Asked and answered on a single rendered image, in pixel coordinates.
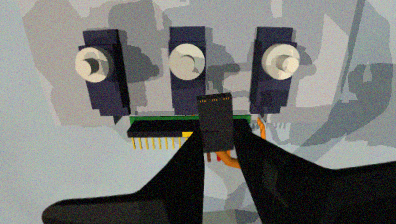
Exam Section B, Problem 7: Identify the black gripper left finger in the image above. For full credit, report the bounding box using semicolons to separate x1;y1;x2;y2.
41;130;205;224

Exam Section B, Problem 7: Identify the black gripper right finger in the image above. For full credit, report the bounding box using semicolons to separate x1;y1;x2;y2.
233;126;396;224

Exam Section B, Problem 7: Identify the black pin header strip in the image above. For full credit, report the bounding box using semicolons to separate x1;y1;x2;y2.
127;115;252;138

